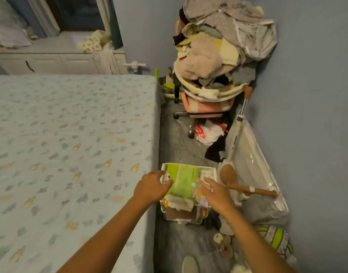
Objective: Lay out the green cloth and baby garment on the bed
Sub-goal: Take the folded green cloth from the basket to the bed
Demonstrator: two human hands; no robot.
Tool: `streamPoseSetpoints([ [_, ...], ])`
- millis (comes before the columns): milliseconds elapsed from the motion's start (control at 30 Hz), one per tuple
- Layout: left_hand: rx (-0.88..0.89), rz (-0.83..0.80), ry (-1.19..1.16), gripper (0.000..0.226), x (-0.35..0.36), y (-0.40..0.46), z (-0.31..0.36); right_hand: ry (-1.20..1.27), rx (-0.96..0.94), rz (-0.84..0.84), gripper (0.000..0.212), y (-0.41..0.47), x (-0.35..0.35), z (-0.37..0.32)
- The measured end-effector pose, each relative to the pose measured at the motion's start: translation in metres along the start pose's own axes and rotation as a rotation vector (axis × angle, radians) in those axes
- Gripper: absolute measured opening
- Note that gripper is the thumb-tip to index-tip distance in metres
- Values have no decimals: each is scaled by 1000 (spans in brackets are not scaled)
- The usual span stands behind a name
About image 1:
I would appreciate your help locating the person's right hand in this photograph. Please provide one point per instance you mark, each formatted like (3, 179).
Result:
(218, 197)

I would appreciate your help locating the person's left hand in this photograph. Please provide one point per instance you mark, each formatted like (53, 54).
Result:
(151, 189)

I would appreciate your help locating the cream yellow-trimmed baby garment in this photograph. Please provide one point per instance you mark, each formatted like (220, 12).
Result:
(179, 203)

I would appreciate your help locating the green baby cloth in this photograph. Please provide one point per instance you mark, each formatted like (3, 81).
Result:
(184, 179)

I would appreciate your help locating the blue patterned bed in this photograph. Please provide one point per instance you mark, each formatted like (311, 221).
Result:
(63, 153)

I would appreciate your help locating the person's right forearm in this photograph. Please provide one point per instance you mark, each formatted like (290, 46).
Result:
(253, 247)

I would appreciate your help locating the person's left forearm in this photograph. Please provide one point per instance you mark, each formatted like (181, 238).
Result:
(105, 241)

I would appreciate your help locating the pile of clothes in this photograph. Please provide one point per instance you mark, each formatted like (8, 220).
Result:
(219, 39)

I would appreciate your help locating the white plastic basket cart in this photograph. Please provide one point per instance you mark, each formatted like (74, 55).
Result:
(209, 173)

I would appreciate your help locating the white panel heater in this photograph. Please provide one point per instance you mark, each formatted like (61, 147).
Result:
(253, 167)

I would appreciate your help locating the black cloth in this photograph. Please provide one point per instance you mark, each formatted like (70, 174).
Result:
(216, 150)

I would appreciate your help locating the beige plush toy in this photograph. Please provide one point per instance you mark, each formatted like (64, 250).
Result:
(222, 244)

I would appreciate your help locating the white red plastic bag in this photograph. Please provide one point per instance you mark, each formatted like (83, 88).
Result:
(209, 135)

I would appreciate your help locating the green white striped ball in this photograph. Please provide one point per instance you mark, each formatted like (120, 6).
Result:
(276, 238)

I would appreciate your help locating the green ride-on toy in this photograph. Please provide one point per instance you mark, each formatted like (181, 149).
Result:
(168, 85)

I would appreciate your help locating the white pipe valve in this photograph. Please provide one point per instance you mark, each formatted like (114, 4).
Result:
(134, 65)

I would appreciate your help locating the white hanging cloth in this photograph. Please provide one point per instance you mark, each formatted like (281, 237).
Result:
(105, 61)

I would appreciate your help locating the cream patterned cloth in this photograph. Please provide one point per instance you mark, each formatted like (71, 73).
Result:
(91, 42)

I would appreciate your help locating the white window seat cabinet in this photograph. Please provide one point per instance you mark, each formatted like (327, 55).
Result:
(54, 62)

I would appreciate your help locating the blue curtain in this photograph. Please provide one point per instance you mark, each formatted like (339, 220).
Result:
(112, 11)
(23, 11)

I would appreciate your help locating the white curtain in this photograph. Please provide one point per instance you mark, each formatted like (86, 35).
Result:
(44, 17)
(103, 11)

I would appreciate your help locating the brown framed window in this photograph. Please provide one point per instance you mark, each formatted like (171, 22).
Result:
(77, 12)

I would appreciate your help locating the crumpled white plastic bag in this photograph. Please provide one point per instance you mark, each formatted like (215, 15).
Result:
(9, 28)

